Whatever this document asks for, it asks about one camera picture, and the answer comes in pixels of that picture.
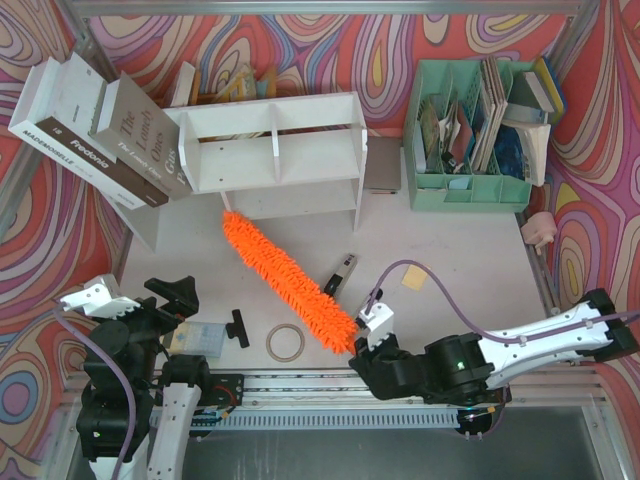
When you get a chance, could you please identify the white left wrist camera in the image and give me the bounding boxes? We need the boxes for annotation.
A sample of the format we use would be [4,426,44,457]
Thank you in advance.
[59,274,141,319]

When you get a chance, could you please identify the brown Fredonia book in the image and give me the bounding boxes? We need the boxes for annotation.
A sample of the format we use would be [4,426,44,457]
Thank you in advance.
[36,79,168,209]

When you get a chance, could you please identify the white paperback book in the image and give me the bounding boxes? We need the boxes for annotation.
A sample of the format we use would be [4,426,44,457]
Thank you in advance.
[502,119,551,187]

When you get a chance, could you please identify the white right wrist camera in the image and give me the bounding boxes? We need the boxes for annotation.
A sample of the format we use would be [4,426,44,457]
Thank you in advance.
[356,301,394,351]

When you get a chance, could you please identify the white Mademoiselle book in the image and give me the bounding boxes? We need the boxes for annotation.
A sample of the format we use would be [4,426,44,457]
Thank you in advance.
[9,54,151,209]

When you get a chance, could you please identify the black white stapler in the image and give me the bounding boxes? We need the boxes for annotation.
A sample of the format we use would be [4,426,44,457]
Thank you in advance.
[323,254,358,298]

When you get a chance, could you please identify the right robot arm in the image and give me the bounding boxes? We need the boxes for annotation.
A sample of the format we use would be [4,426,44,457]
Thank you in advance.
[349,289,639,407]

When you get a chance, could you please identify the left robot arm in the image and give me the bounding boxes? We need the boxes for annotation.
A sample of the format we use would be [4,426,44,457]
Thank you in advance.
[63,274,212,479]

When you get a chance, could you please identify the orange microfiber duster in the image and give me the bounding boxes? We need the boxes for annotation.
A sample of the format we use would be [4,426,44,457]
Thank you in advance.
[222,211,357,354]

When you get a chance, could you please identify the black T-shaped clip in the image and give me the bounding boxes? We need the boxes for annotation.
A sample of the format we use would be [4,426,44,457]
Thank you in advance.
[225,309,250,349]

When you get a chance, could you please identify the wooden ring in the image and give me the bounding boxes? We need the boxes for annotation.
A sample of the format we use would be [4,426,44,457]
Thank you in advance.
[264,323,306,362]

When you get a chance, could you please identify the white wooden bookshelf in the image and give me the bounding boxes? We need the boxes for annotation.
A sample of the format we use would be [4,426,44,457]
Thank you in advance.
[114,89,369,254]

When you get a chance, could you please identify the grey notebook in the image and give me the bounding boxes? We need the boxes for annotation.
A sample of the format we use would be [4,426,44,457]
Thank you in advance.
[364,136,401,192]

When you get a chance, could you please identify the yellow sticky note pad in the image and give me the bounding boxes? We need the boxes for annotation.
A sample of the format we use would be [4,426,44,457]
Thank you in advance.
[401,265,429,291]

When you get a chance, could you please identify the mint green desk organizer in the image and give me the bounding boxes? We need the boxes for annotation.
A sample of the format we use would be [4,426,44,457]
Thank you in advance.
[403,60,532,213]

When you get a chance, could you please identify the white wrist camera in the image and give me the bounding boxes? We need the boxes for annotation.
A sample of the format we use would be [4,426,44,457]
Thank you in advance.
[356,301,394,351]
[59,274,141,319]

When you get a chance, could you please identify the books behind shelf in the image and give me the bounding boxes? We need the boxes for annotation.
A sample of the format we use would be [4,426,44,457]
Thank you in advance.
[155,62,277,108]

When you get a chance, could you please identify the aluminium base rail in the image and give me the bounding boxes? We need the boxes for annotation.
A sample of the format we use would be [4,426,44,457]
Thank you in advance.
[243,365,608,409]

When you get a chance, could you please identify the pink tape dispenser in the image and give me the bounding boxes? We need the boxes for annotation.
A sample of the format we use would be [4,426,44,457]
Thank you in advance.
[521,211,557,255]

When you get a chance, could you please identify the The Lonely Ones book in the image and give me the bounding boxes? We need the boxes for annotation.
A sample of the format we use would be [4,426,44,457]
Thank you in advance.
[91,73,192,200]

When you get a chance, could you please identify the blue yellow book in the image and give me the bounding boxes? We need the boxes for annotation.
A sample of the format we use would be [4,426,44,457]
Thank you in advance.
[522,56,567,126]

